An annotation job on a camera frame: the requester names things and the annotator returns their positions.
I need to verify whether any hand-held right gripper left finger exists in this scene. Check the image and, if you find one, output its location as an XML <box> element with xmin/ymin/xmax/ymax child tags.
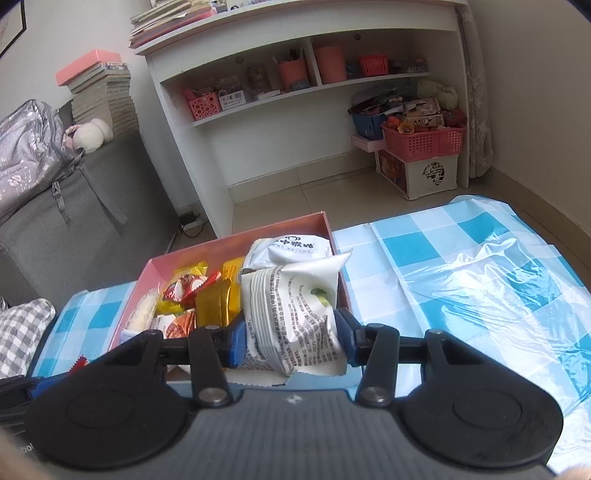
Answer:
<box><xmin>104</xmin><ymin>318</ymin><xmax>246</xmax><ymax>408</ymax></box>

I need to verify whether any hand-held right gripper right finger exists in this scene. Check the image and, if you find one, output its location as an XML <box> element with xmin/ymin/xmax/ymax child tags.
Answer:
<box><xmin>336</xmin><ymin>307</ymin><xmax>490</xmax><ymax>408</ymax></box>

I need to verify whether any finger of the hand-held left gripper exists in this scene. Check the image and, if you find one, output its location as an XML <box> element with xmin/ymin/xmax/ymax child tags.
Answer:
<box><xmin>0</xmin><ymin>375</ymin><xmax>70</xmax><ymax>401</ymax></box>

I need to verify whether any yellow waffle packet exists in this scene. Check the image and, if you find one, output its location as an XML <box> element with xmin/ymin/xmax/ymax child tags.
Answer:
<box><xmin>222</xmin><ymin>257</ymin><xmax>246</xmax><ymax>296</ymax></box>
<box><xmin>195</xmin><ymin>278</ymin><xmax>244</xmax><ymax>329</ymax></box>

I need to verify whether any white grey-printed packet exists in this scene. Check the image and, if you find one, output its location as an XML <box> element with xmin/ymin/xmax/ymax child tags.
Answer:
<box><xmin>239</xmin><ymin>251</ymin><xmax>354</xmax><ymax>378</ymax></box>

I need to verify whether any white nut packet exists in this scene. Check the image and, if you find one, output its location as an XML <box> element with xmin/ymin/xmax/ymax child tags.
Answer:
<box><xmin>152</xmin><ymin>308</ymin><xmax>198</xmax><ymax>340</ymax></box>

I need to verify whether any red white candy packet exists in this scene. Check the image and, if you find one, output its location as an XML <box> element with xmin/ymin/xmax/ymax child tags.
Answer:
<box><xmin>161</xmin><ymin>272</ymin><xmax>222</xmax><ymax>311</ymax></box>

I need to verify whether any pink cardboard box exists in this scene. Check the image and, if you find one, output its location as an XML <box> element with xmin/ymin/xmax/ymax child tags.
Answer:
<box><xmin>108</xmin><ymin>211</ymin><xmax>354</xmax><ymax>388</ymax></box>

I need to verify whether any small white snack packet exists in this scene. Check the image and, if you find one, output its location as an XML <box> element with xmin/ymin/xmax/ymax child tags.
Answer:
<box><xmin>124</xmin><ymin>286</ymin><xmax>160</xmax><ymax>330</ymax></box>

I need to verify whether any white packet with black print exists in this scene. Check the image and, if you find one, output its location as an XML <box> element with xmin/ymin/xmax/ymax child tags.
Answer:
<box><xmin>242</xmin><ymin>234</ymin><xmax>336</xmax><ymax>274</ymax></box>

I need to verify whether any grey checked cushion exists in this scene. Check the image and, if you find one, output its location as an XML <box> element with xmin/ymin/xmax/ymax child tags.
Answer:
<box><xmin>0</xmin><ymin>298</ymin><xmax>57</xmax><ymax>379</ymax></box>

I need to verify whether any power strip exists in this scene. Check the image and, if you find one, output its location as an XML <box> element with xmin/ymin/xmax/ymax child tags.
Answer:
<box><xmin>178</xmin><ymin>210</ymin><xmax>206</xmax><ymax>232</ymax></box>

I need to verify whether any blue checked tablecloth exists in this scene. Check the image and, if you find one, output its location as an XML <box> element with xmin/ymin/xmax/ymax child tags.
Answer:
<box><xmin>28</xmin><ymin>195</ymin><xmax>591</xmax><ymax>476</ymax></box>

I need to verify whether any grey sofa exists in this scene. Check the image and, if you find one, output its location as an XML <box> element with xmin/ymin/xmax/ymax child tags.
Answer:
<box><xmin>0</xmin><ymin>104</ymin><xmax>181</xmax><ymax>308</ymax></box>

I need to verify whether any white printed storage box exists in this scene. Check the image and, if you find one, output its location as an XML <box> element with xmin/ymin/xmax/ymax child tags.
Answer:
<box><xmin>375</xmin><ymin>150</ymin><xmax>459</xmax><ymax>200</ymax></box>

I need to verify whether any large pink basket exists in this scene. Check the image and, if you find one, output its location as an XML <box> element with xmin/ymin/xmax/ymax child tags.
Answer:
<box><xmin>382</xmin><ymin>122</ymin><xmax>466</xmax><ymax>163</ymax></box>

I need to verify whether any blue storage bin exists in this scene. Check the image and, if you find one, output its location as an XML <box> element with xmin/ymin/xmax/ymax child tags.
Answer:
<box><xmin>352</xmin><ymin>111</ymin><xmax>389</xmax><ymax>140</ymax></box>

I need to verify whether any silver backpack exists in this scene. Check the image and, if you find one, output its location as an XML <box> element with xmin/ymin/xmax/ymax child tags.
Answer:
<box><xmin>0</xmin><ymin>99</ymin><xmax>130</xmax><ymax>227</ymax></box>

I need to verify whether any printed carton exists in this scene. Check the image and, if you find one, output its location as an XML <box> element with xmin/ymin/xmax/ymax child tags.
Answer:
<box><xmin>402</xmin><ymin>97</ymin><xmax>445</xmax><ymax>127</ymax></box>

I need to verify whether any small pink perforated basket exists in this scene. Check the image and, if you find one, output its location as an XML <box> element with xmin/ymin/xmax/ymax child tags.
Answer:
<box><xmin>182</xmin><ymin>88</ymin><xmax>220</xmax><ymax>121</ymax></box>

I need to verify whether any small white labelled box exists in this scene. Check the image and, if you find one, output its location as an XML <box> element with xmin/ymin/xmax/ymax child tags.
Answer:
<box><xmin>218</xmin><ymin>88</ymin><xmax>245</xmax><ymax>110</ymax></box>

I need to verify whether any white plush toy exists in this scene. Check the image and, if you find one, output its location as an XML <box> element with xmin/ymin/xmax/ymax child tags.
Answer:
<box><xmin>65</xmin><ymin>117</ymin><xmax>114</xmax><ymax>152</ymax></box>

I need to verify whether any lace curtain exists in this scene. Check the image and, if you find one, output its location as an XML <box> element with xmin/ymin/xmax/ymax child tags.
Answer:
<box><xmin>457</xmin><ymin>7</ymin><xmax>495</xmax><ymax>178</ymax></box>

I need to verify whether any pale green plush toy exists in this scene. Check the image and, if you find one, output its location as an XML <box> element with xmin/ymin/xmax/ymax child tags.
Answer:
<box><xmin>417</xmin><ymin>79</ymin><xmax>459</xmax><ymax>110</ymax></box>

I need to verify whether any pink pen cup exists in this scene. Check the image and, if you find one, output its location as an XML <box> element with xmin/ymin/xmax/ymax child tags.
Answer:
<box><xmin>276</xmin><ymin>58</ymin><xmax>309</xmax><ymax>92</ymax></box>

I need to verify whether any small red basket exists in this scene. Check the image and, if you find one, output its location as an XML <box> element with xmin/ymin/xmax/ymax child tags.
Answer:
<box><xmin>359</xmin><ymin>54</ymin><xmax>389</xmax><ymax>77</ymax></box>

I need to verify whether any stack of books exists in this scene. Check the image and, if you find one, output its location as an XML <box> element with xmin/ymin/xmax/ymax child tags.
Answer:
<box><xmin>69</xmin><ymin>62</ymin><xmax>139</xmax><ymax>137</ymax></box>

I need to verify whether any flat pink box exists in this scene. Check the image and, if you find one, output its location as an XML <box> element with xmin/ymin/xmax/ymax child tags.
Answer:
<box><xmin>55</xmin><ymin>48</ymin><xmax>127</xmax><ymax>87</ymax></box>

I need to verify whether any white shelf unit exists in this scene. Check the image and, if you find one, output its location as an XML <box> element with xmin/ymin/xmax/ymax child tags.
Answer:
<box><xmin>134</xmin><ymin>0</ymin><xmax>472</xmax><ymax>238</ymax></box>

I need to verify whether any pile of books and papers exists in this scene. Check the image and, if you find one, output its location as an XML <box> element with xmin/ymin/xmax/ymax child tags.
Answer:
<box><xmin>128</xmin><ymin>0</ymin><xmax>218</xmax><ymax>49</ymax></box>

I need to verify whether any black picture frame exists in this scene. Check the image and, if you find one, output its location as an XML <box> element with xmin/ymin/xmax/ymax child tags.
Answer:
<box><xmin>0</xmin><ymin>0</ymin><xmax>27</xmax><ymax>58</ymax></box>

